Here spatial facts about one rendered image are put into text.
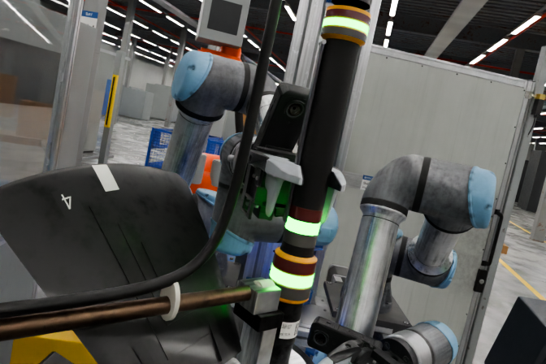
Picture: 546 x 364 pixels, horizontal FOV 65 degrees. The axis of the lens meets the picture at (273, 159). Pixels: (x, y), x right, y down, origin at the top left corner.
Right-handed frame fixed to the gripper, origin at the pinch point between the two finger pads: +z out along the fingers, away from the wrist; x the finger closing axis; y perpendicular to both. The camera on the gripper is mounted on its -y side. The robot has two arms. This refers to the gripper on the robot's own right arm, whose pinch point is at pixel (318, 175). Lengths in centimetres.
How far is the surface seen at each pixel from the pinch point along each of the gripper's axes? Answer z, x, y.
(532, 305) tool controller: -27, -64, 22
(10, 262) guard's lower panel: -118, 51, 59
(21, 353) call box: -39, 29, 42
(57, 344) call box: -38, 24, 40
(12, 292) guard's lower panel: -122, 50, 71
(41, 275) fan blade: 0.9, 22.0, 11.7
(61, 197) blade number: -3.9, 22.2, 6.4
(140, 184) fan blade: -9.8, 15.7, 5.2
